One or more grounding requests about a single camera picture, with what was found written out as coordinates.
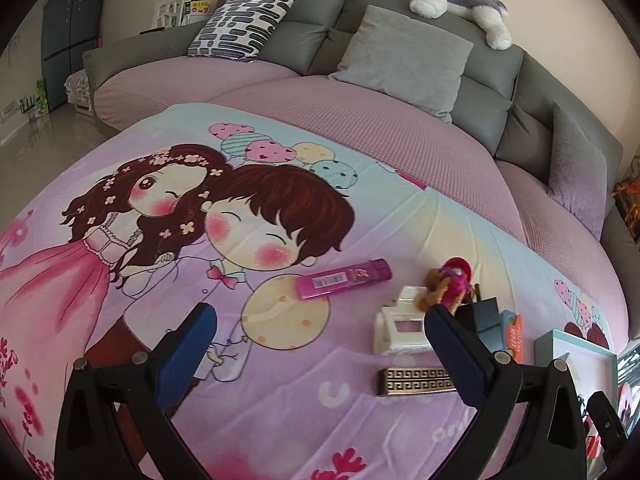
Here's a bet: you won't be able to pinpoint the white hair clip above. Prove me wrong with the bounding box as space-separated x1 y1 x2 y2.
375 285 436 357

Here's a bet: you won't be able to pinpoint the toy pup figure pink helmet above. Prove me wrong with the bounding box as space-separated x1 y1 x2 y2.
417 257 473 311

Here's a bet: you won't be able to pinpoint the gold patterned harmonica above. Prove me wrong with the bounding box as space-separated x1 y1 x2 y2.
377 366 457 397

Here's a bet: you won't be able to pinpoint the green white boxes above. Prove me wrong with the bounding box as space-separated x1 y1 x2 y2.
20 79 51 121

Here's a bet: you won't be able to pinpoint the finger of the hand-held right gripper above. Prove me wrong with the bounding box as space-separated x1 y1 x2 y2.
586 390 628 468

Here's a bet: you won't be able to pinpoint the black box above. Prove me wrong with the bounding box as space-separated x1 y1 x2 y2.
457 285 501 346

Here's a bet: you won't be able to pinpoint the grey sofa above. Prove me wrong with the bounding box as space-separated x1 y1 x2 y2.
82 0 640 351

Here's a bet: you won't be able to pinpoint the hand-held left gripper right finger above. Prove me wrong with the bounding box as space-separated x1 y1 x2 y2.
424 304 587 480

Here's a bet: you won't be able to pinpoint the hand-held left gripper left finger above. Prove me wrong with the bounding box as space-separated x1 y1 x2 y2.
54 303 218 480

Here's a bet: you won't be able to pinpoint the picture books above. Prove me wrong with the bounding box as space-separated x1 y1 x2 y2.
151 0 216 28

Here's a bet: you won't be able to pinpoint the dark blue cabinet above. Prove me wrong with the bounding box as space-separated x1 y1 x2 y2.
41 0 103 111

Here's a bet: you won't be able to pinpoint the grey purple cushion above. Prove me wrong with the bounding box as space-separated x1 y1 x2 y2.
547 101 608 233

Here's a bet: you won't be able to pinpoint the black white patterned cushion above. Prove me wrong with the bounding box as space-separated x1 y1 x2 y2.
188 0 298 63

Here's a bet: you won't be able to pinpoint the patterned storage box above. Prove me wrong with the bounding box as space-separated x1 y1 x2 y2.
64 70 96 111

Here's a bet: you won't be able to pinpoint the pink lighter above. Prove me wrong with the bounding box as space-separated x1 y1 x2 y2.
294 258 392 301

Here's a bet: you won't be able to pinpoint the light grey cushion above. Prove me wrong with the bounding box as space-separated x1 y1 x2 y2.
328 5 474 123

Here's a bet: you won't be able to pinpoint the orange blue toy knife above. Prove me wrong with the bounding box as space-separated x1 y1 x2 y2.
499 310 526 356

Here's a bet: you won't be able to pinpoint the printed cartoon blanket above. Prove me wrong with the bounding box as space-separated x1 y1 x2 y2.
0 102 621 480

